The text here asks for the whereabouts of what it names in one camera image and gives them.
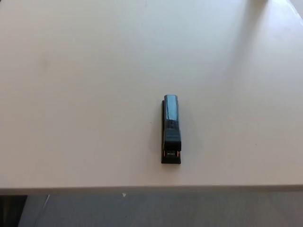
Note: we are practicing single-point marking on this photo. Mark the black desk stapler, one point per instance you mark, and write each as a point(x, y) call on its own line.
point(172, 132)

